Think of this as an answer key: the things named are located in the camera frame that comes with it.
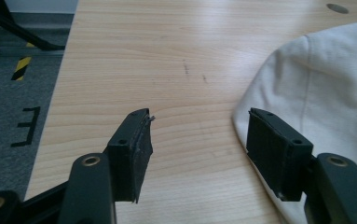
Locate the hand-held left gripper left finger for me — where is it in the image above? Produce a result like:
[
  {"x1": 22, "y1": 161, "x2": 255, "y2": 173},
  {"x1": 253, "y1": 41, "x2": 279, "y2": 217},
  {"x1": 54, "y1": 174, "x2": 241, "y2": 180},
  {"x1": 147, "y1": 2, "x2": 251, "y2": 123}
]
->
[{"x1": 104, "y1": 107, "x2": 156, "y2": 205}]

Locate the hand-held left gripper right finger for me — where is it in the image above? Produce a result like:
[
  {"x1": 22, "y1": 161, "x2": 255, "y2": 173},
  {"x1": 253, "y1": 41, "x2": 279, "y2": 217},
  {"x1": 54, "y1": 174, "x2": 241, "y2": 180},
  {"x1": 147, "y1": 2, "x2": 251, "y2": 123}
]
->
[{"x1": 245, "y1": 107, "x2": 315, "y2": 203}]

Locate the white cloth garment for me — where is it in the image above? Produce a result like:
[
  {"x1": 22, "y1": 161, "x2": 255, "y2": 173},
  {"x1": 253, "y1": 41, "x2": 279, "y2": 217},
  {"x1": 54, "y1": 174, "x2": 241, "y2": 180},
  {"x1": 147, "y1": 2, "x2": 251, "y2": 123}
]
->
[{"x1": 231, "y1": 21, "x2": 357, "y2": 224}]

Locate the black floor tape mark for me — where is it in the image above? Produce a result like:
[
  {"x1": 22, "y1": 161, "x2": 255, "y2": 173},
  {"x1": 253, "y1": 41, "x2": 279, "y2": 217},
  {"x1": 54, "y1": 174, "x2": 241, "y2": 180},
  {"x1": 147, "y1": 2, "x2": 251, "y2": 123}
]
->
[{"x1": 9, "y1": 105, "x2": 42, "y2": 148}]

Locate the yellow black striped floor tape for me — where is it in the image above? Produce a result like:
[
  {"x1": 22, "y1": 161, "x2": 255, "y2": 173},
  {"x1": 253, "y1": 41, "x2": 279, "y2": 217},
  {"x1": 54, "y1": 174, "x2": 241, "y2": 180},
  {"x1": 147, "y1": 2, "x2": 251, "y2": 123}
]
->
[{"x1": 10, "y1": 42, "x2": 36, "y2": 82}]

